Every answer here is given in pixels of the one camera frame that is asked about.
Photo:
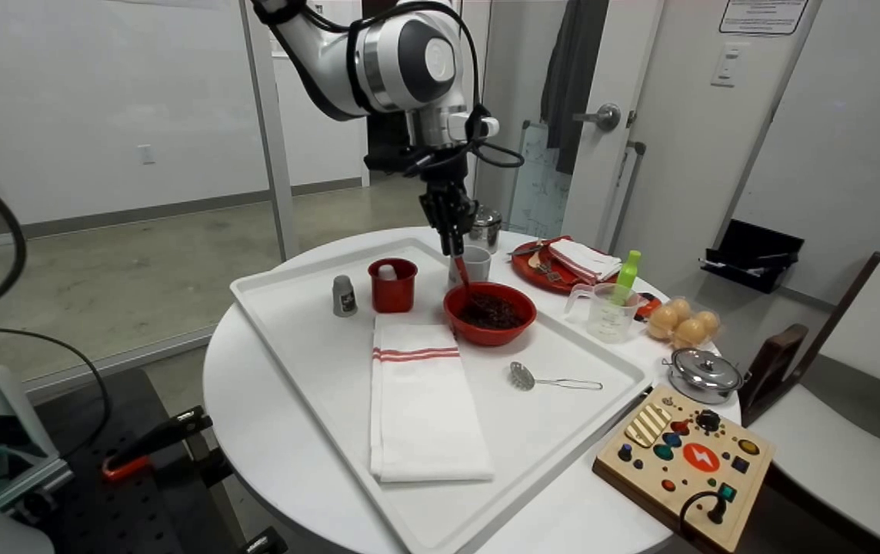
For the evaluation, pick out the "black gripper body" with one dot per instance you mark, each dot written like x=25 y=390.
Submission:
x=452 y=194

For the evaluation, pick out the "red spoon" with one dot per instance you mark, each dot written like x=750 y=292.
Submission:
x=461 y=273

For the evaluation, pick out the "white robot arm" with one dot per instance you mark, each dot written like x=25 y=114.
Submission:
x=388 y=63

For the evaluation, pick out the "white mug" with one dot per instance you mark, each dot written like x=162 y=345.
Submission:
x=477 y=266

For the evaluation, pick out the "red mug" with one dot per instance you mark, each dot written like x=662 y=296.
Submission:
x=393 y=296

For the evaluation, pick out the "red bowl of coffee beans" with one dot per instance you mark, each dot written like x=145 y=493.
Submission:
x=492 y=315

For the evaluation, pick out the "metal spoon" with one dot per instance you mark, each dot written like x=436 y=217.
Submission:
x=520 y=375

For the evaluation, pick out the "steel canister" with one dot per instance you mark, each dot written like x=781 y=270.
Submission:
x=492 y=228

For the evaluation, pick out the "red plate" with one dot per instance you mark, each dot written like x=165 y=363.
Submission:
x=535 y=270

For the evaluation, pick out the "small leaning whiteboard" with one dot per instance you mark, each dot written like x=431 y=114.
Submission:
x=543 y=194

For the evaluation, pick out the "white napkin with red edge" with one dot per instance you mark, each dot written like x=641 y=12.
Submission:
x=586 y=259

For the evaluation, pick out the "clear measuring cup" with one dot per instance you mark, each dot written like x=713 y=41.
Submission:
x=605 y=319

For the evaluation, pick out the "green plastic bottle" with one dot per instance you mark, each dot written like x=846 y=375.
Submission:
x=625 y=275

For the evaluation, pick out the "dark hanging jacket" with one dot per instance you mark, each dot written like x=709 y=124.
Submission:
x=574 y=73

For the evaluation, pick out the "white towel with red stripes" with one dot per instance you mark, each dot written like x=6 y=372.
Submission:
x=425 y=409

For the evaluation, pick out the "large white tray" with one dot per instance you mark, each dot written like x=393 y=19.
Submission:
x=338 y=390

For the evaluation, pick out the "small red object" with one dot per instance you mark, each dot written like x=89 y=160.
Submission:
x=647 y=306

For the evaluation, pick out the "white door with glass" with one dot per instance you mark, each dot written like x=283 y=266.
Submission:
x=639 y=63

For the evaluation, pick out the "black floor tray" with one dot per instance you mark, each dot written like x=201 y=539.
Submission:
x=752 y=249

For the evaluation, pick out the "wooden busy board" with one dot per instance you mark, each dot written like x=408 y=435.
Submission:
x=688 y=462

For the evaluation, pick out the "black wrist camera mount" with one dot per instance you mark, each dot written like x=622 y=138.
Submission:
x=388 y=160

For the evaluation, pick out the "white light switch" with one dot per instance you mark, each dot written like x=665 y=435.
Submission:
x=723 y=66

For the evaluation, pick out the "wall sign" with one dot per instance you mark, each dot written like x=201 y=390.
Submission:
x=763 y=15

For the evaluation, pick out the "white chair with wooden frame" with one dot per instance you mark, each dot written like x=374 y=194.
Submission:
x=861 y=409

